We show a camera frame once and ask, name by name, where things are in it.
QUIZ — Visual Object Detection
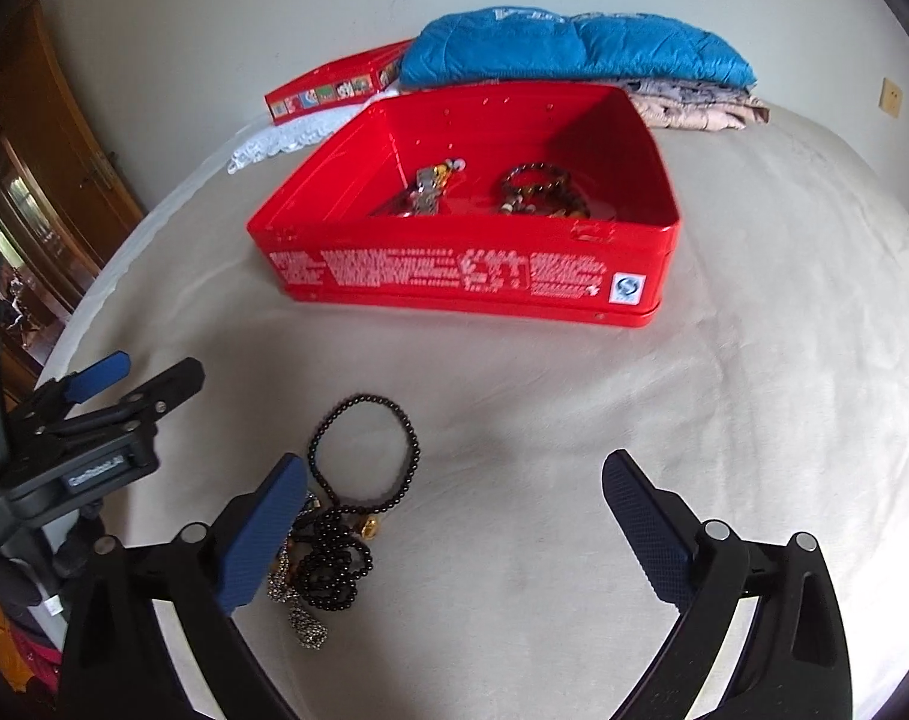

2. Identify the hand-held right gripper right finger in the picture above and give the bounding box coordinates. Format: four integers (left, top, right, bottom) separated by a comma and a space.
601, 448, 854, 720

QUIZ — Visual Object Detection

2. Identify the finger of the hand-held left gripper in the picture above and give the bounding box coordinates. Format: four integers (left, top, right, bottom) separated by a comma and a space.
4, 351, 133, 422
45, 358, 205, 442

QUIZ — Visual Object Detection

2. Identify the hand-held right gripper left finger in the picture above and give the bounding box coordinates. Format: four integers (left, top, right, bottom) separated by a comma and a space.
60, 454, 309, 720

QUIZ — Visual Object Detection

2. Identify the black bead necklace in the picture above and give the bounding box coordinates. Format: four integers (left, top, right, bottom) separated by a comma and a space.
285, 393, 423, 614

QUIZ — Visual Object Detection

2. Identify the silver chain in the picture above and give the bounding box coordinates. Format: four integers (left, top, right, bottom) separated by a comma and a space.
266, 491, 328, 650

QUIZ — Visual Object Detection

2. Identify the large red tin box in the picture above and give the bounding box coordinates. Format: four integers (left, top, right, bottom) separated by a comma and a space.
246, 81, 684, 329

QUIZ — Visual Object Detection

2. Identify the silver wristwatch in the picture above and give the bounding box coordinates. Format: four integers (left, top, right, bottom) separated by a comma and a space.
383, 157, 466, 220

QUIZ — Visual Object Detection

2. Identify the brown wooden bead bracelet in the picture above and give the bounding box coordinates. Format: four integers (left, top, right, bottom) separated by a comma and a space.
497, 163, 592, 222

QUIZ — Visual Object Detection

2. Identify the multicolour bead bracelet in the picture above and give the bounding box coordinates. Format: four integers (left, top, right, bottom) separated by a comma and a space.
499, 180, 568, 218

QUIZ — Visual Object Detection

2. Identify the glass door cabinet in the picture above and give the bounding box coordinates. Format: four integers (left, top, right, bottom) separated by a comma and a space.
0, 112, 103, 361

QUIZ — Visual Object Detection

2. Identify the red cloth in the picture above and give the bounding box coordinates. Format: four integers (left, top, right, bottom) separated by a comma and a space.
0, 615, 69, 698

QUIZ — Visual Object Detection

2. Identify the white bed sheet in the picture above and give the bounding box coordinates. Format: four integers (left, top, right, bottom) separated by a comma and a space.
38, 127, 290, 383

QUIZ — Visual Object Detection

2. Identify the wooden cabinet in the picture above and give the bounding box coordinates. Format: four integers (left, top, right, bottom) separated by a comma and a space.
0, 0, 148, 301

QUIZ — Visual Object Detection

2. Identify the white lace cloth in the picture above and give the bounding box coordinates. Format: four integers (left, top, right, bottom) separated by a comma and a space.
227, 94, 376, 175

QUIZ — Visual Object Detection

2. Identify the red tin lid with pictures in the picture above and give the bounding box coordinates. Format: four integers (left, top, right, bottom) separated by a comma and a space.
264, 39, 414, 127

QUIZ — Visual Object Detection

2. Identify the folded patterned cloth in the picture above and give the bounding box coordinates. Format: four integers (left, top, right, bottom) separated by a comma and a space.
623, 77, 772, 132

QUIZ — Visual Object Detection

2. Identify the blue quilted jacket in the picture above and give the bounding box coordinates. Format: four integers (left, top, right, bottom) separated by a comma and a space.
398, 6, 757, 89

